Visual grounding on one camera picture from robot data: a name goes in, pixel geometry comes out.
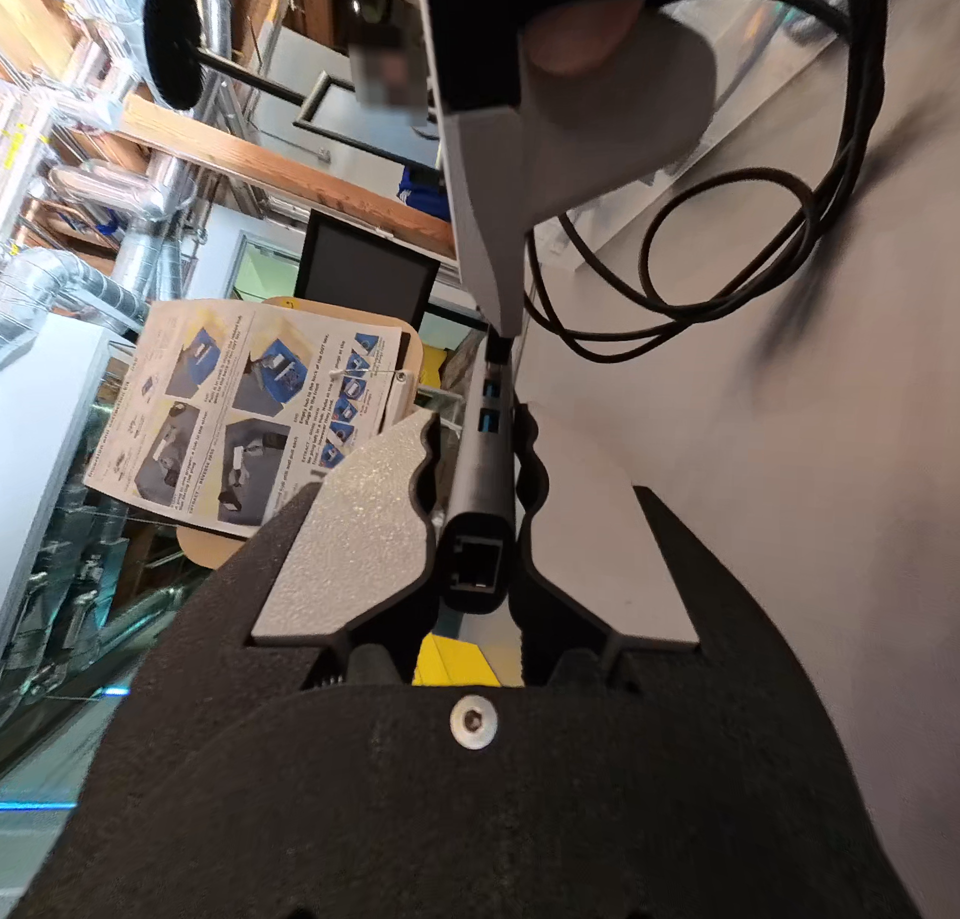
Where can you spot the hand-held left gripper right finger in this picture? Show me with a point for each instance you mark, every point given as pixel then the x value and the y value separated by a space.
pixel 600 559

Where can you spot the black framed panel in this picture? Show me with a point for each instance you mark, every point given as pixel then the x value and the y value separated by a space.
pixel 360 274

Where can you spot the person's right hand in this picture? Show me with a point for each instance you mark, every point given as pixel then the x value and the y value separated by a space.
pixel 577 34

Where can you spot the silver spiral duct pipe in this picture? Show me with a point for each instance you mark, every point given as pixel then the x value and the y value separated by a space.
pixel 67 281

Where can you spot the black round fixture on rod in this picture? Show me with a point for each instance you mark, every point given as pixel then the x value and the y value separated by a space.
pixel 172 41

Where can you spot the printed instruction sheet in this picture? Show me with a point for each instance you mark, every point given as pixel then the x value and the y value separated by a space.
pixel 225 409

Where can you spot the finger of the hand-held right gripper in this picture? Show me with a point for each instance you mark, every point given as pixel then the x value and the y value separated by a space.
pixel 491 206

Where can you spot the blue jacket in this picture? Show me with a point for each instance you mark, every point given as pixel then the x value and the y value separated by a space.
pixel 420 184

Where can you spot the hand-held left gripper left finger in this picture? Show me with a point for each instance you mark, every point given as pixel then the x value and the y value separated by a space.
pixel 352 551

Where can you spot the silver round ventilation duct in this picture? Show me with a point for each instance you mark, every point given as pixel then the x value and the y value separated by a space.
pixel 112 191

